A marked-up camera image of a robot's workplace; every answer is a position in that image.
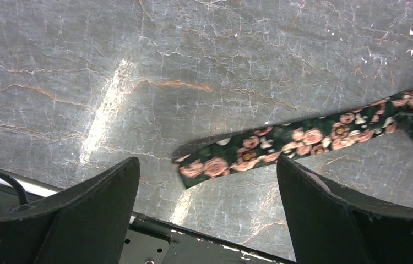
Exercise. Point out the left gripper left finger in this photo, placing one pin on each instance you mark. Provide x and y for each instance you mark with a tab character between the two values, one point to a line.
85	223

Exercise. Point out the black pink rose tie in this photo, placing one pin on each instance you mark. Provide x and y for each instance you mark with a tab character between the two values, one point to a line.
312	136

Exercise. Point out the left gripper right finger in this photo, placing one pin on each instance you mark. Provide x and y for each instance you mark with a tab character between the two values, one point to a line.
331	223

